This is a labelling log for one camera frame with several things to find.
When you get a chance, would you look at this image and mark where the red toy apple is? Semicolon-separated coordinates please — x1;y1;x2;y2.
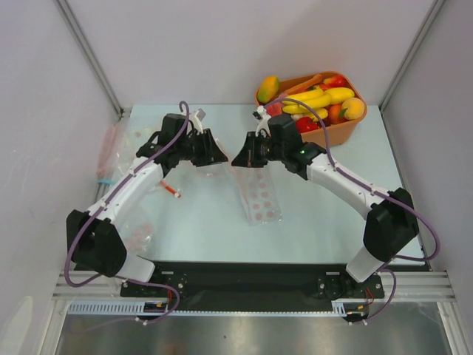
295;117;319;134

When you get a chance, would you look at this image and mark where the yellow toy banana bunch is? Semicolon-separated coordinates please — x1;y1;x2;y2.
282;87;355;119

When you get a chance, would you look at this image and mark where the orange plastic fruit basket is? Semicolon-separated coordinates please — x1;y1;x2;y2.
253;70;367;147

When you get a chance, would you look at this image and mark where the aluminium front rail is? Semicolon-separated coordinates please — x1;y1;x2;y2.
52;271;456;302

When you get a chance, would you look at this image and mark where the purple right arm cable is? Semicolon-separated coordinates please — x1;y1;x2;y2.
282;96;441;325

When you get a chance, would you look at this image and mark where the clear zip bag pile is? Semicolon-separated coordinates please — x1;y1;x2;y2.
96;122;156;181

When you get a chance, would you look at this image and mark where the yellow orange toy peach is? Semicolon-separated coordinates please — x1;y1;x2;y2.
339;98;365;121

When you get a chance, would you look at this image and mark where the orange toy carrot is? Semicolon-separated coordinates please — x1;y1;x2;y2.
283;74;322;95

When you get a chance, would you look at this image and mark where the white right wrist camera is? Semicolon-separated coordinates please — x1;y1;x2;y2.
253;105;271;137

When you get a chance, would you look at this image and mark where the yellow green toy mango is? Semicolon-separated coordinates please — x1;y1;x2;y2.
256;75;279;104

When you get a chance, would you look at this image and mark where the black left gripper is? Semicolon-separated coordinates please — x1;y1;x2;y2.
176;129;228;167

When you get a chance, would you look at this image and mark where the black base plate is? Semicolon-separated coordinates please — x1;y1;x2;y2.
73;260;432;312

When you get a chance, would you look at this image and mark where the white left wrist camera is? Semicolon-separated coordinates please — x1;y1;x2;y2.
189;109;206;134

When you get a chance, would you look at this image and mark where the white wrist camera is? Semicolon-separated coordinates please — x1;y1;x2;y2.
253;105;271;137
189;109;206;134

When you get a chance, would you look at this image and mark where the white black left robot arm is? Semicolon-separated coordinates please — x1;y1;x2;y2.
64;109;228;296

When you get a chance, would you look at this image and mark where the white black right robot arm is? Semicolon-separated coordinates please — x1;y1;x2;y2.
231;114;419;297

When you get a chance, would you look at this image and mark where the clear red-dotted zip bag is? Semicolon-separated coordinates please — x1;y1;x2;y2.
197;163;282;226

